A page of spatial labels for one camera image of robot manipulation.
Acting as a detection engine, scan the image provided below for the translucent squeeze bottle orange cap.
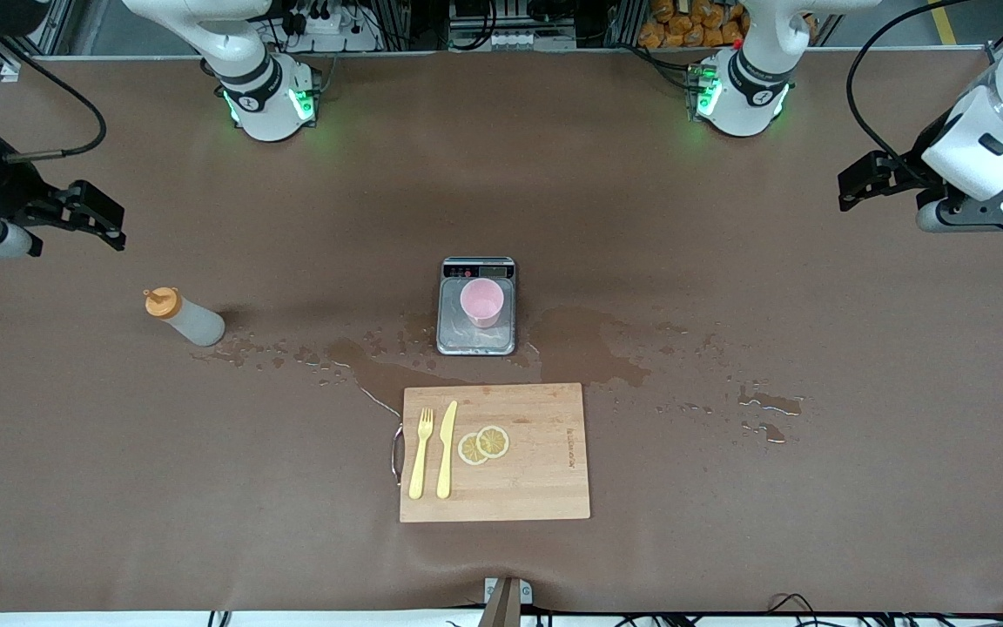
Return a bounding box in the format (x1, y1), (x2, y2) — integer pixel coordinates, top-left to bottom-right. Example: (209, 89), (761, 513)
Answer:
(144, 287), (226, 347)

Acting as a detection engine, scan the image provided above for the yellow plastic fork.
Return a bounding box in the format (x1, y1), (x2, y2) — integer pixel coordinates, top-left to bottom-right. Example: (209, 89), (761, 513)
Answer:
(408, 408), (434, 501)

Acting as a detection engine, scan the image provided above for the brown table cover sheet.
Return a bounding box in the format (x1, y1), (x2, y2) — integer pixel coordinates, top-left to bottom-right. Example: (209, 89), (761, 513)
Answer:
(0, 48), (1003, 615)

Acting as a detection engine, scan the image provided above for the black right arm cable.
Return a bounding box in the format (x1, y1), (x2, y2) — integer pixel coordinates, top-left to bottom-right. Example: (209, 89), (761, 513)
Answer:
(0, 35), (108, 162)

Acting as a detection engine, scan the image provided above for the white electrical unit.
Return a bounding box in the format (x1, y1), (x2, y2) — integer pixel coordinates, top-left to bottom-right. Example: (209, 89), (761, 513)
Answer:
(449, 0), (576, 51)

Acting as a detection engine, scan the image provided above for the white power strip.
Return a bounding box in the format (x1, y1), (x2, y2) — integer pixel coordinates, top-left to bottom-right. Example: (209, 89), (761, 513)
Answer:
(288, 0), (380, 53)

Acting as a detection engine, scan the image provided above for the wooden cutting board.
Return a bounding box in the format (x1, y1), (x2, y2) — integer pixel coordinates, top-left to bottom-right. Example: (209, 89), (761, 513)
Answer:
(391, 383), (591, 523)

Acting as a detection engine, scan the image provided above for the pink plastic cup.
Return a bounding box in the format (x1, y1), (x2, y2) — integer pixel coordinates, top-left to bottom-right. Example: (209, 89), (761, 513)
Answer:
(460, 279), (505, 329)

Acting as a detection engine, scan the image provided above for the silver digital kitchen scale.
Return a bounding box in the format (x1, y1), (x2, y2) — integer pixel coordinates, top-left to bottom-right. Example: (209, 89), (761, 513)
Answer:
(436, 256), (517, 356)

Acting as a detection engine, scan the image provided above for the metal table clamp bracket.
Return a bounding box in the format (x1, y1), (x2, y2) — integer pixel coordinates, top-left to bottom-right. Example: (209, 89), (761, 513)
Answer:
(482, 576), (533, 627)

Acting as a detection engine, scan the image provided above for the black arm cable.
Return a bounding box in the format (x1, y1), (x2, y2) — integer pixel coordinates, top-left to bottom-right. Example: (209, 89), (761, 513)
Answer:
(845, 0), (1003, 162)
(0, 35), (108, 162)

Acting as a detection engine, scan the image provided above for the yellow plastic knife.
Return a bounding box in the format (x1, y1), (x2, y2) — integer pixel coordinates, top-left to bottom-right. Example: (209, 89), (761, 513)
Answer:
(436, 400), (459, 500)

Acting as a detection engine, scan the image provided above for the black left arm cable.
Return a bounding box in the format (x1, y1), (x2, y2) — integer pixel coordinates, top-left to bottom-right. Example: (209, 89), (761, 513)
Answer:
(845, 0), (1003, 162)

